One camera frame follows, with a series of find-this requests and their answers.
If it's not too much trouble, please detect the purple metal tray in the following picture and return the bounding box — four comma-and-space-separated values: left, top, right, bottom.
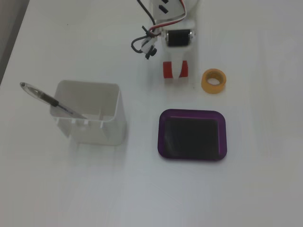
157, 108, 228, 162

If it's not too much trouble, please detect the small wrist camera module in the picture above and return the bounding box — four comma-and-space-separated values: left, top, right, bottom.
141, 37, 158, 60

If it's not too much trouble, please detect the yellow masking tape roll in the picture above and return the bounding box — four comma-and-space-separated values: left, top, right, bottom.
201, 68, 227, 95

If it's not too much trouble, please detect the white plastic pen holder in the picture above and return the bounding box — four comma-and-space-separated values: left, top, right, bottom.
49, 79, 126, 146

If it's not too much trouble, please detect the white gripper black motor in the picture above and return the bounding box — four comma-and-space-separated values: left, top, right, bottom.
161, 20, 197, 80

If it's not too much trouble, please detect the red cube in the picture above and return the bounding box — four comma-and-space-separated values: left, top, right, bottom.
162, 60, 189, 79

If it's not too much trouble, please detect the black clear ballpoint pen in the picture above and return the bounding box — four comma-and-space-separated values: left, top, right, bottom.
19, 81, 88, 119

